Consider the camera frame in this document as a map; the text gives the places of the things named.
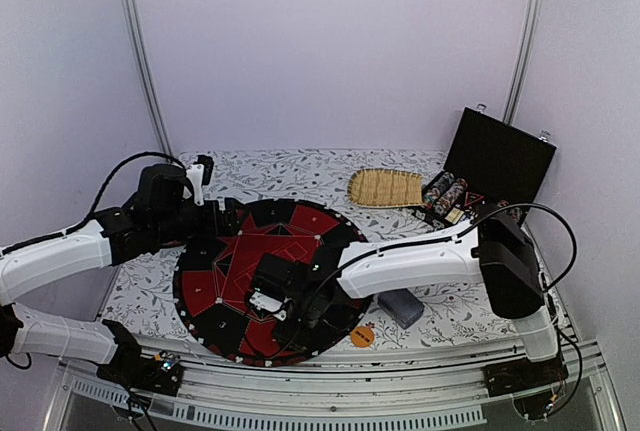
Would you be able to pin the blue Texas Hold'em card box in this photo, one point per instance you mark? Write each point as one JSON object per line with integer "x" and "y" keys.
{"x": 454, "y": 216}

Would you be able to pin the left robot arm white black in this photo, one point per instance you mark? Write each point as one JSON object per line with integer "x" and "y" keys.
{"x": 106, "y": 238}

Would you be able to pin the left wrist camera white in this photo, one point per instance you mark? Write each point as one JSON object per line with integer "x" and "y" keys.
{"x": 199, "y": 175}

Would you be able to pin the black poker set case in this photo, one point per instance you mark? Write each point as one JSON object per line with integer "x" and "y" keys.
{"x": 503, "y": 163}

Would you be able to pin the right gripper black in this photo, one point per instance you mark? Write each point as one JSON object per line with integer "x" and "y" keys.
{"x": 293, "y": 340}

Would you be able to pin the orange big blind button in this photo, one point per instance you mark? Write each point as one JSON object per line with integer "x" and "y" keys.
{"x": 362, "y": 337}

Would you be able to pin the aluminium front rail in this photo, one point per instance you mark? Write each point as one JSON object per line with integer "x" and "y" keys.
{"x": 441, "y": 388}

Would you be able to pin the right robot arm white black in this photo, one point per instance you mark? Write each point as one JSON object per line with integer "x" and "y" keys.
{"x": 492, "y": 250}

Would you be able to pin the woven bamboo tray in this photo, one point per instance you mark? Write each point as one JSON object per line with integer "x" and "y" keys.
{"x": 385, "y": 188}

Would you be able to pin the aluminium frame post left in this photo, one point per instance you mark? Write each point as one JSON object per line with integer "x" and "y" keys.
{"x": 144, "y": 72}

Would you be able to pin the middle long chip row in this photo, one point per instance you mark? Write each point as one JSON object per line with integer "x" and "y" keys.
{"x": 450, "y": 196}

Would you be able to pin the round red black poker mat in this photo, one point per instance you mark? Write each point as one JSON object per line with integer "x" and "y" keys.
{"x": 213, "y": 277}

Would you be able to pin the red triangular all-in marker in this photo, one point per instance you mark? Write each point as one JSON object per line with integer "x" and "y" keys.
{"x": 472, "y": 198}

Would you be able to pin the aluminium frame post right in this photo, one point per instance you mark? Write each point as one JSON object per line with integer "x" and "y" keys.
{"x": 531, "y": 19}

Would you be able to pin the aluminium frame post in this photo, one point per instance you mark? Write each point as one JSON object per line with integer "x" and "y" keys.
{"x": 144, "y": 72}
{"x": 531, "y": 19}

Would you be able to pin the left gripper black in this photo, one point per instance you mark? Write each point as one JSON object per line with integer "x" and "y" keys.
{"x": 231, "y": 226}

